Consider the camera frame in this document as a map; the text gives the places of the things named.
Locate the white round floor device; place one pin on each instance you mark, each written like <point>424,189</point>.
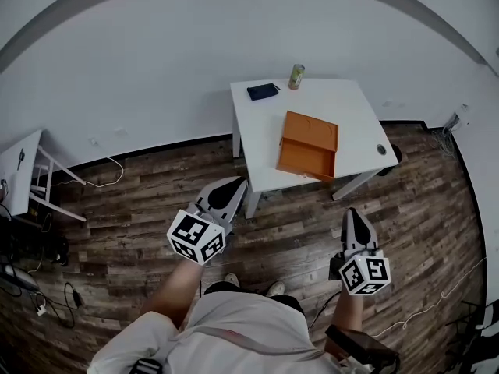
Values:
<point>17,279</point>

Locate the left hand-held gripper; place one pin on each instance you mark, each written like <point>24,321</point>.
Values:
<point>195,236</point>

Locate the black tripod stand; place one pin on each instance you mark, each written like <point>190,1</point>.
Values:
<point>475,333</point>

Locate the small white power strip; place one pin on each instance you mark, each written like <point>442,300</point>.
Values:
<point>41,310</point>

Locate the person's shoe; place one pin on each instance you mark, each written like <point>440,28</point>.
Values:
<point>232,279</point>
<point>276,288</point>

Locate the black waist-worn device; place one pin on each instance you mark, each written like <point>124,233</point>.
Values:
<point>362,343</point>

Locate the green drink can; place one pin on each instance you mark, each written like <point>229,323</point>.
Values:
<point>296,77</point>

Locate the black zip pouch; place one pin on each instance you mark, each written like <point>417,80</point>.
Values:
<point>263,92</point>

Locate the white square table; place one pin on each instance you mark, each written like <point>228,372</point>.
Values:
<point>265,138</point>

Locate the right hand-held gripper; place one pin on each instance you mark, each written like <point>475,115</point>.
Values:
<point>364,275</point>

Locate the black handheld device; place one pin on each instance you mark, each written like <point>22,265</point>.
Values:
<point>20,158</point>

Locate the person's left shoe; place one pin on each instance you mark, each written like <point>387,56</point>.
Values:
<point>232,279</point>

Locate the person's right shoe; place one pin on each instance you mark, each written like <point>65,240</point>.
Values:
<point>276,288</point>

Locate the white folding table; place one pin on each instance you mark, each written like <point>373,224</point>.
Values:
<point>17,185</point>

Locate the person's white shirt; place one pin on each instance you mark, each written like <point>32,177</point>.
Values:
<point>241,337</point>

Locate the person's right forearm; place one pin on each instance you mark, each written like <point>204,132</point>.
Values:
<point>349,312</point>

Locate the white wall junction box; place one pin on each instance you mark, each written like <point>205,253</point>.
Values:
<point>462,114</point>

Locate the person's left forearm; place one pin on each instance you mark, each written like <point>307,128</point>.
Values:
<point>175,294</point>

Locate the pair of black sneakers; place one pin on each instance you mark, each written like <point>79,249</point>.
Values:
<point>60,251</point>

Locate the person's black shorts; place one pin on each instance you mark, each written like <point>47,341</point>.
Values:
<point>290,302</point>

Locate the black mesh waste bin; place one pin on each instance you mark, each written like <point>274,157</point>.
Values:
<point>397,153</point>

